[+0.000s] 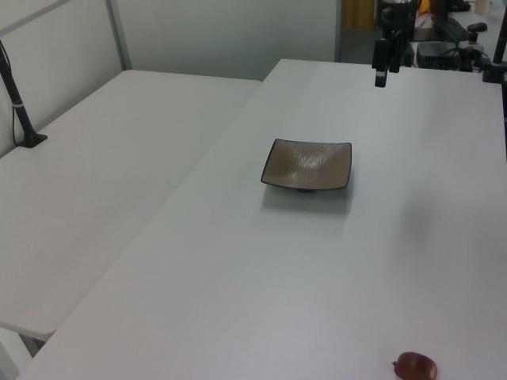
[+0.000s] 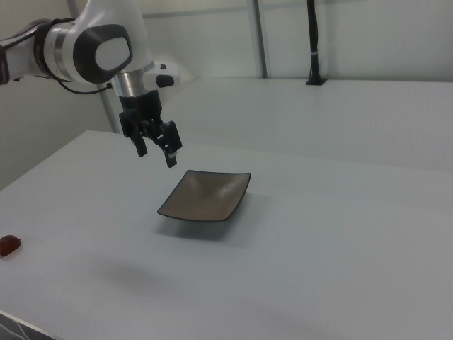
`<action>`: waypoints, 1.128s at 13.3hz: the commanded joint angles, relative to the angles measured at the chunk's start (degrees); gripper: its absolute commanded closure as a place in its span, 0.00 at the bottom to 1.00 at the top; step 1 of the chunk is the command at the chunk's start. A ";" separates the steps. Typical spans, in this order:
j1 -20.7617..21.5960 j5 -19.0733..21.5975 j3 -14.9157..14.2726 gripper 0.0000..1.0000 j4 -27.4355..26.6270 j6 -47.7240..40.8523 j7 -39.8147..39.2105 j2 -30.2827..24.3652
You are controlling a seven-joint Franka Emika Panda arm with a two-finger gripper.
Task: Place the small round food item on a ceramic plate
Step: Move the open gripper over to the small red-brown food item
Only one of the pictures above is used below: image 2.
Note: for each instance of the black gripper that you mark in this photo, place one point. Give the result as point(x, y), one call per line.
point(139, 106)

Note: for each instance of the small round red food item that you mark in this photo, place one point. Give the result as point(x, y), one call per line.
point(10, 245)

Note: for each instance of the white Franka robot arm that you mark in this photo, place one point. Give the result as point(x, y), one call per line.
point(106, 21)

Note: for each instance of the square brown ceramic plate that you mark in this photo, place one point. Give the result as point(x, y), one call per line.
point(205, 198)

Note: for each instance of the dark patterned mat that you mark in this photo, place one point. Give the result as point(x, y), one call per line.
point(16, 327)

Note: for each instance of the grey metal partition post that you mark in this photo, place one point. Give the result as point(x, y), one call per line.
point(264, 35)

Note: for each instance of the black camera pole with base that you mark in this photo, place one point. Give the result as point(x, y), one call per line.
point(313, 32)

